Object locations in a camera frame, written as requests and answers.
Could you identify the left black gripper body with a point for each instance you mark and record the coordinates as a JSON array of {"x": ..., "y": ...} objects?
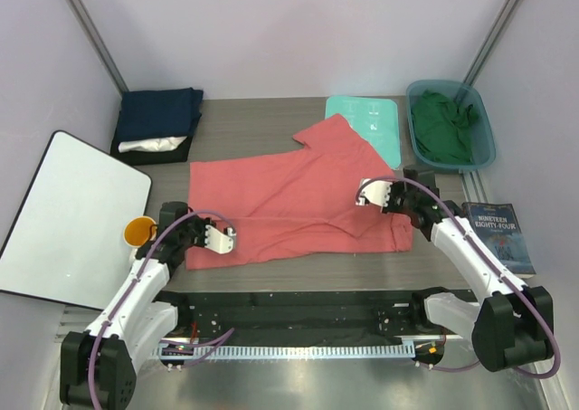
[{"x": 194, "y": 235}]

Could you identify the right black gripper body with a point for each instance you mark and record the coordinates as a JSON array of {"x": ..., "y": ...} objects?
[{"x": 400, "y": 201}]

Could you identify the pink t shirt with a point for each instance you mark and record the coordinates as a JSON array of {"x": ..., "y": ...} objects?
[{"x": 297, "y": 203}]

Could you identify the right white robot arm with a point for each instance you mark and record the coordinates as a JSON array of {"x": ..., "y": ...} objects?
[{"x": 512, "y": 324}]

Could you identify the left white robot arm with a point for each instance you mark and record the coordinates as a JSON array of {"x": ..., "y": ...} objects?
[{"x": 99, "y": 366}]

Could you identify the white mug orange inside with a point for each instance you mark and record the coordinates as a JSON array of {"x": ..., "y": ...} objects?
[{"x": 138, "y": 232}]

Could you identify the green t shirt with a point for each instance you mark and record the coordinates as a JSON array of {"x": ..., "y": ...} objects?
[{"x": 442, "y": 128}]

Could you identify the black folded t shirt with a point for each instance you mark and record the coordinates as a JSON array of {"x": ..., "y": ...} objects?
[{"x": 141, "y": 158}]

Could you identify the teal cutting board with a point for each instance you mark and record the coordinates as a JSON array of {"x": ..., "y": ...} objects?
[{"x": 373, "y": 119}]

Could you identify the teal plastic basin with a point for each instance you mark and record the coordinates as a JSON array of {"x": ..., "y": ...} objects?
[{"x": 482, "y": 147}]

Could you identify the nineteen eighty-four book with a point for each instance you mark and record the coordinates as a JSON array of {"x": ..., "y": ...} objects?
[{"x": 498, "y": 228}]

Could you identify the white board black rim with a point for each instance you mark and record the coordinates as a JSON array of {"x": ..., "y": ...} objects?
[{"x": 66, "y": 243}]

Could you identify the navy folded t shirt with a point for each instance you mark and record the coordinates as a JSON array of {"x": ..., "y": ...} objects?
[{"x": 158, "y": 114}]

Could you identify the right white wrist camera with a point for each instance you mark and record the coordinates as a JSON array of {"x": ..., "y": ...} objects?
[{"x": 374, "y": 192}]

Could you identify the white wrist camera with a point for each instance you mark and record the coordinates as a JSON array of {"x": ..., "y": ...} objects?
[
  {"x": 374, "y": 192},
  {"x": 217, "y": 241}
]

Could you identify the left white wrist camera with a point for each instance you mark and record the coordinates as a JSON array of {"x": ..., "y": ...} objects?
[{"x": 217, "y": 241}]

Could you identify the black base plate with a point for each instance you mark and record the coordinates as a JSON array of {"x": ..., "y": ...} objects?
[{"x": 298, "y": 319}]

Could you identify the white slotted cable duct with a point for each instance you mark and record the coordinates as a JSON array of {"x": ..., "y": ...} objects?
[{"x": 239, "y": 353}]

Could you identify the right aluminium corner post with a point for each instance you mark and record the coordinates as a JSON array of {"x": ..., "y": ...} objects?
[{"x": 498, "y": 28}]

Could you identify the aluminium corner post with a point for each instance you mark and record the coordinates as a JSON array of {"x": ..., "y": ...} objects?
[
  {"x": 97, "y": 42},
  {"x": 498, "y": 28}
]

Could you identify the left aluminium corner post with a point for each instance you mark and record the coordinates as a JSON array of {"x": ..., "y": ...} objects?
[{"x": 97, "y": 42}]

